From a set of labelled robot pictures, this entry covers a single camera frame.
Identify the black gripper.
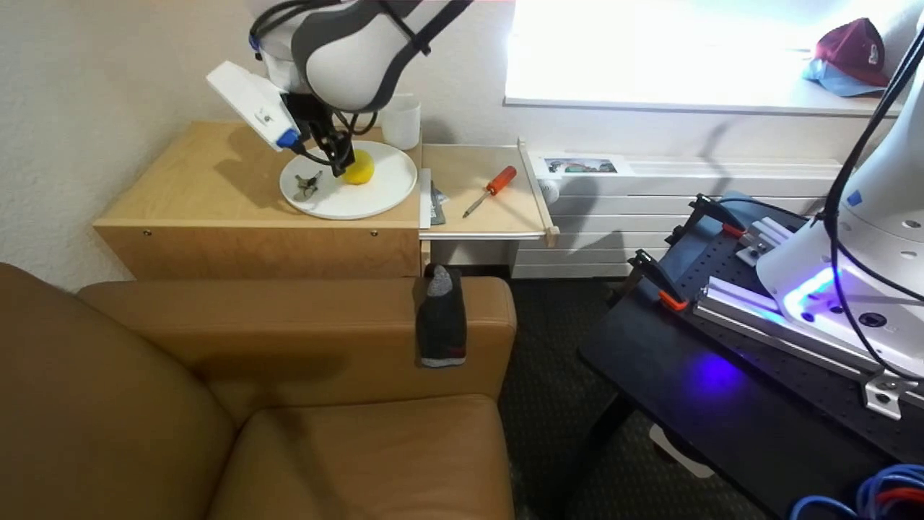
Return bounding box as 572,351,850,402
279,88,360,178

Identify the clear plastic cup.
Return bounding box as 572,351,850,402
380,93,426,152

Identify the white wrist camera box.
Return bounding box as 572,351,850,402
204,58,302,152

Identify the light wooden nightstand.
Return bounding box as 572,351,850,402
91,117,433,282

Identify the black robot table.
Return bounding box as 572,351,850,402
559,195,924,520

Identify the white wall heater unit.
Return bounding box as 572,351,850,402
446,146,859,282

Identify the blue cable coil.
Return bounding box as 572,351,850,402
784,461,924,520

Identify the white round plate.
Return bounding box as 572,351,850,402
277,138,422,223

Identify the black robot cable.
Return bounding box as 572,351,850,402
823,25,924,374

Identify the yellow lemon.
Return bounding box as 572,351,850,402
339,151,378,188

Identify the silver metal corner bracket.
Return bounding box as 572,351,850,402
859,373,908,422

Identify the aluminium mounting rail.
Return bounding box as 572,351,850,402
690,270,924,389

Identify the silver metal strip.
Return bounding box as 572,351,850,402
422,168,446,231

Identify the tan leather armchair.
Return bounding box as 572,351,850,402
0,260,518,520

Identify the black orange clamp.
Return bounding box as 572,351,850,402
684,194,764,256
625,247,694,318

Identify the wooden pull-out drawer tray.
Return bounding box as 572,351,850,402
414,138,563,244

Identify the maroon and blue cap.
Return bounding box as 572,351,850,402
798,13,895,100

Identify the red handled screwdriver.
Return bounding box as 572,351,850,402
458,162,521,223

